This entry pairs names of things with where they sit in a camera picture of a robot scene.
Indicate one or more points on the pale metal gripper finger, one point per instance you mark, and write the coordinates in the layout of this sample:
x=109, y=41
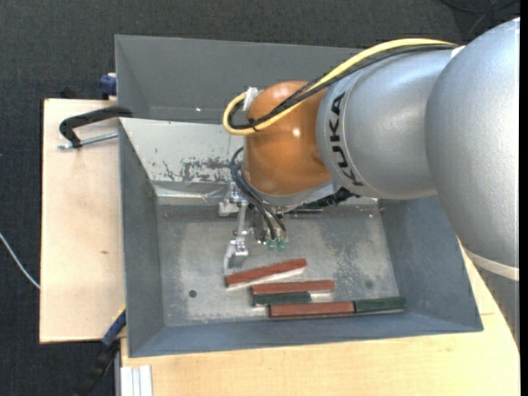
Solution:
x=228, y=260
x=241, y=253

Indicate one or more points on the red-brown flat block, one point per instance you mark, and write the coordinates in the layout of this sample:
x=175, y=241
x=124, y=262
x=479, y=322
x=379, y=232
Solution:
x=293, y=286
x=311, y=309
x=268, y=272

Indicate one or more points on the grey metal bin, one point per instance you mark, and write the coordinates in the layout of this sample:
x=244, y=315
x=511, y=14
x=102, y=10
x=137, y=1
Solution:
x=194, y=262

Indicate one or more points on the dark green flat block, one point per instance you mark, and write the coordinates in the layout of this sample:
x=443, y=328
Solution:
x=282, y=298
x=379, y=304

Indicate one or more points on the pale wood flat board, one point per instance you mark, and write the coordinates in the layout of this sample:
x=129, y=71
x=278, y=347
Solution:
x=80, y=221

